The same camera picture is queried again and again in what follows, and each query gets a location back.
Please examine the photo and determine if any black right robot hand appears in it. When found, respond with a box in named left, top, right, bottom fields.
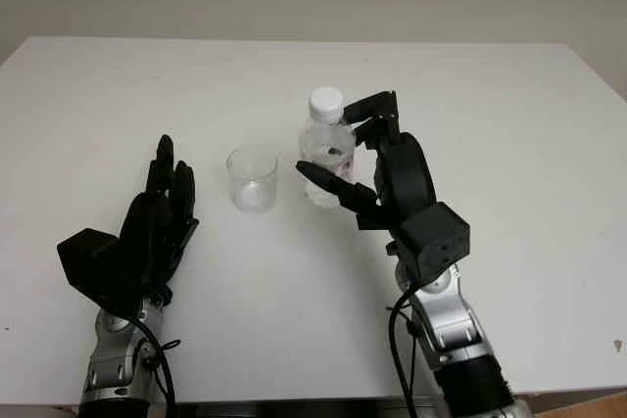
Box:
left=295, top=90, right=439, bottom=244

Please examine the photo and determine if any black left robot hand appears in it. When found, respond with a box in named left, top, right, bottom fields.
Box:
left=117, top=133, right=201, bottom=307

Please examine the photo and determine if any clear plastic water bottle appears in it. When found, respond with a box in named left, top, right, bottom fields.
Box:
left=298, top=86, right=358, bottom=209

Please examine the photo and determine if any clear plastic cup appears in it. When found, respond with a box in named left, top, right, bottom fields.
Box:
left=225, top=144, right=280, bottom=215

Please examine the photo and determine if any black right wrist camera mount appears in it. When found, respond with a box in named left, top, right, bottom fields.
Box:
left=399, top=202, right=472, bottom=288

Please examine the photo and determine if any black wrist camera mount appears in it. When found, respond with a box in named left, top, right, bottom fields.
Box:
left=399, top=202, right=472, bottom=288
left=56, top=227, right=149, bottom=317

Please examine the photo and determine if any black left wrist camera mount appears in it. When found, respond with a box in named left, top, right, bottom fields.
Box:
left=56, top=227, right=149, bottom=317

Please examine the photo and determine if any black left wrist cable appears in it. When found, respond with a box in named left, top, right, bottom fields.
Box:
left=124, top=315, right=183, bottom=418

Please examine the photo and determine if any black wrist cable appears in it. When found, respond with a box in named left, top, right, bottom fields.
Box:
left=124, top=315, right=183, bottom=418
left=387, top=260, right=443, bottom=418

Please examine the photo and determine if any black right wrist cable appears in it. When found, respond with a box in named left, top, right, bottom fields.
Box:
left=387, top=260, right=443, bottom=418

